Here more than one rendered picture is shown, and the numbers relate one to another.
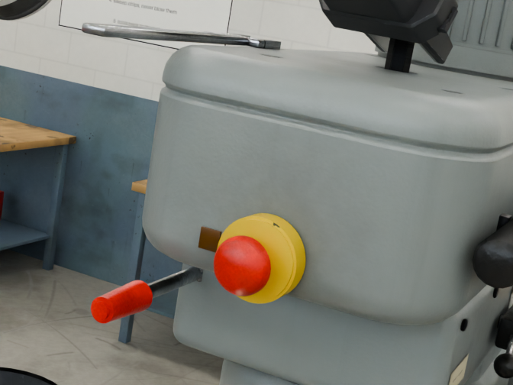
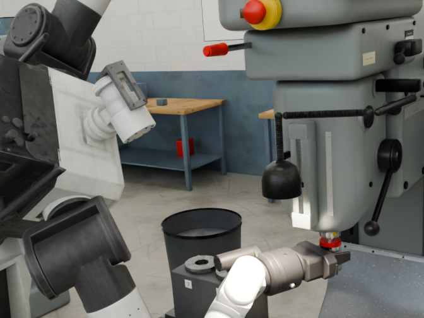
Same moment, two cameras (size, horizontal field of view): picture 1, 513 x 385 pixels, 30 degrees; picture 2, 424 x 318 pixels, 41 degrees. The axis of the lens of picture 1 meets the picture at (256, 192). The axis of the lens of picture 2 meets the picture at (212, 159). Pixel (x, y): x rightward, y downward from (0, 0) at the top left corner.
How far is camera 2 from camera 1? 0.41 m
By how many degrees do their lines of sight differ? 13
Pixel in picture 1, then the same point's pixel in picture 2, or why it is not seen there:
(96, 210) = (243, 137)
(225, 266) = (247, 12)
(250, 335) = (276, 64)
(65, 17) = (207, 36)
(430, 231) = not seen: outside the picture
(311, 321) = (299, 48)
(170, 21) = not seen: hidden behind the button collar
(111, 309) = (210, 50)
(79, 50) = not seen: hidden behind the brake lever
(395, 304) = (320, 13)
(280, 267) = (270, 10)
